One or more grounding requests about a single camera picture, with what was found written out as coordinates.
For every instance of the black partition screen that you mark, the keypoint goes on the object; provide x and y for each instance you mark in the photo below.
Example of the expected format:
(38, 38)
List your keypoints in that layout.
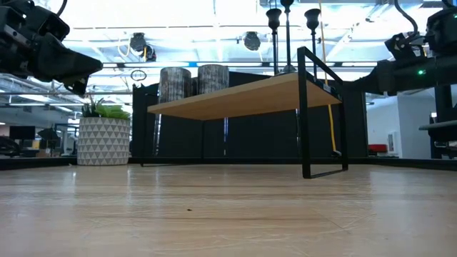
(257, 135)

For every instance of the wooden shelf riser black frame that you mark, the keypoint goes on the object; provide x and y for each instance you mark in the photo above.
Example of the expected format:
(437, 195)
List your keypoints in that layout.
(250, 96)

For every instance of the black ceiling spotlight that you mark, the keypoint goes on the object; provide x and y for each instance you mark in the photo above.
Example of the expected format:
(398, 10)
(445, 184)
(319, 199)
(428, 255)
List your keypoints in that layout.
(150, 54)
(251, 40)
(138, 42)

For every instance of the grey side desk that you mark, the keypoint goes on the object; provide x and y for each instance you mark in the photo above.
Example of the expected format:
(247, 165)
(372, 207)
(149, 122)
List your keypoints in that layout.
(439, 125)

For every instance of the succulent in triangle-patterned pot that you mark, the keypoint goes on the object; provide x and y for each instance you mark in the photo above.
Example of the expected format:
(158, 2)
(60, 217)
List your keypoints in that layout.
(103, 142)

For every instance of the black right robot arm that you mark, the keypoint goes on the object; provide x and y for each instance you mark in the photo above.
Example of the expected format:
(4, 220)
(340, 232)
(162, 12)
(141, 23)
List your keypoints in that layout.
(442, 32)

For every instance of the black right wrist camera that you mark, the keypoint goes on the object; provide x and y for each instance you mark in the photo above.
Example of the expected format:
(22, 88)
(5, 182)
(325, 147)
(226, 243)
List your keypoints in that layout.
(403, 44)

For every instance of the red cushioned seat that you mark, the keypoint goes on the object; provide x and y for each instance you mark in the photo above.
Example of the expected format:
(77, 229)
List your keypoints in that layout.
(377, 148)

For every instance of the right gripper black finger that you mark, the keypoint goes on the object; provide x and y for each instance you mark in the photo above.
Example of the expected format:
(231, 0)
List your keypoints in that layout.
(362, 85)

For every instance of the black office chair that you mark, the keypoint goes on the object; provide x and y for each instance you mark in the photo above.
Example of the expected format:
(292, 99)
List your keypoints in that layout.
(9, 146)

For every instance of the black aluminium table frame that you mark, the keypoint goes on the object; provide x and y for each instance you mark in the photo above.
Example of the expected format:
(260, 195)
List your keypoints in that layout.
(35, 162)

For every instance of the small black computer monitor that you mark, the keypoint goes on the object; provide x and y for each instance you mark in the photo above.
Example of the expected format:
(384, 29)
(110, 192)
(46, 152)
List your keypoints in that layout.
(22, 132)

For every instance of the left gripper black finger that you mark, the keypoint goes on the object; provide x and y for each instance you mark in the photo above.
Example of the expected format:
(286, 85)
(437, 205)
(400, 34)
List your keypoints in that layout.
(68, 60)
(78, 87)

